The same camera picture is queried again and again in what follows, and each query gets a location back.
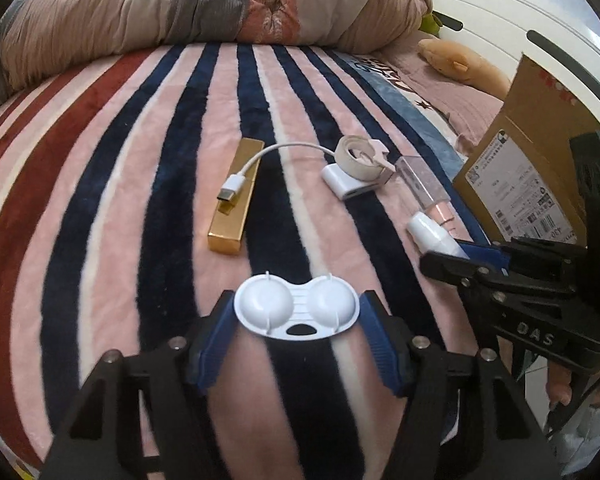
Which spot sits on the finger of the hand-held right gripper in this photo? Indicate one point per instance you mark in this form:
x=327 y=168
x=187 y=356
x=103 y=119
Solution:
x=485 y=254
x=445 y=266

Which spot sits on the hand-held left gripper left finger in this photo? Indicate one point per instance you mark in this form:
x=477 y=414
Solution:
x=214 y=347

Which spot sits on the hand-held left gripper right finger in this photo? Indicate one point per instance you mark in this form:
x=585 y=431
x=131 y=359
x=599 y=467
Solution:
x=384 y=347

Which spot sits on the white plastic tube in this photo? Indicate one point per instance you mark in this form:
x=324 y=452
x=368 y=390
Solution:
x=432 y=235

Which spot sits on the white contact lens case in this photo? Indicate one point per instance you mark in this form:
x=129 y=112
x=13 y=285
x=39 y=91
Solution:
x=295 y=307

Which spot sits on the person's right hand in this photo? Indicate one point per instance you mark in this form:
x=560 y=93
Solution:
x=560 y=382

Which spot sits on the clear perfume bottle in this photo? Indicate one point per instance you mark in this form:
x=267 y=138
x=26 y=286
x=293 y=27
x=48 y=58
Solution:
x=422 y=185

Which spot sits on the cardboard box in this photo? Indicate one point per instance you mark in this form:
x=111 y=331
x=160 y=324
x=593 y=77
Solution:
x=535 y=160

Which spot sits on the person's grey clothing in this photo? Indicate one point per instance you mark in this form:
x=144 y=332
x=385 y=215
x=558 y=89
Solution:
x=590 y=435

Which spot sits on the roll of white tape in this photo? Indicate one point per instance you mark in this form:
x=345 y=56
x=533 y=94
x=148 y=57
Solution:
x=362 y=157

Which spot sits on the gold rectangular bar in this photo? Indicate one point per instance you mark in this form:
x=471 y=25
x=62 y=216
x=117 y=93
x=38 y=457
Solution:
x=236 y=195

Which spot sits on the striped plush blanket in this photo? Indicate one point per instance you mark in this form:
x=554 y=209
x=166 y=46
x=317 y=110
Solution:
x=130 y=200

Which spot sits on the pink printed bedsheet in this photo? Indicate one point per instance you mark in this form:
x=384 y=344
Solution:
x=430 y=90

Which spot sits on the tan plush toy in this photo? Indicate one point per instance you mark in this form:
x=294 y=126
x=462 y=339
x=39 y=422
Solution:
x=462 y=62

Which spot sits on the green plush toy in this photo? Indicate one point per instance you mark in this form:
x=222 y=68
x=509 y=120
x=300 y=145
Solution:
x=431 y=22

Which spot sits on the white headboard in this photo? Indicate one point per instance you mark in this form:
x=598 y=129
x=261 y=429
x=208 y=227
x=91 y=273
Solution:
x=520 y=15

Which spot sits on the pink and grey quilt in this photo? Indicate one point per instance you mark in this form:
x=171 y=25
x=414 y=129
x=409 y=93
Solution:
x=180 y=5

